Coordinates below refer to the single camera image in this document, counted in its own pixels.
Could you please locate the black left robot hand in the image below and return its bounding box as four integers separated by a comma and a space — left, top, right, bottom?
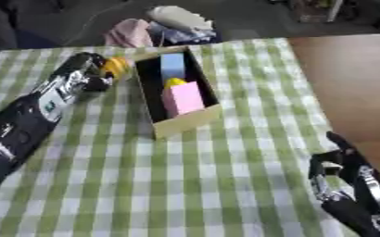
54, 51, 116, 93

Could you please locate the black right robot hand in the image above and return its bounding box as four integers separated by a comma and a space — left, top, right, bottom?
307, 131, 380, 237

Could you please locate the yellow ribbed toy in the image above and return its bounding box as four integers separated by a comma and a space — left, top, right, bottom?
100, 56, 132, 80

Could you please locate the tan cardboard box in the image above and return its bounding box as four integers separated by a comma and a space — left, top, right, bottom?
130, 45, 224, 140

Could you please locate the pink cloth bag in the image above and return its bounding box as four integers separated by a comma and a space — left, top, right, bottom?
102, 18, 155, 48

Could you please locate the light blue block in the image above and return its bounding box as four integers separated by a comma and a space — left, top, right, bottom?
158, 52, 189, 81

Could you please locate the yellow toy fruit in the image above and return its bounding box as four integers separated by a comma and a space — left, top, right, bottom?
162, 77, 189, 90

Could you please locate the pink block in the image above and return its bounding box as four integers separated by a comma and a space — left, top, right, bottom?
160, 81, 207, 119

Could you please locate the blue patterned cloth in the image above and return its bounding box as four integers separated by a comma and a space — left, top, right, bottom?
146, 21, 222, 46

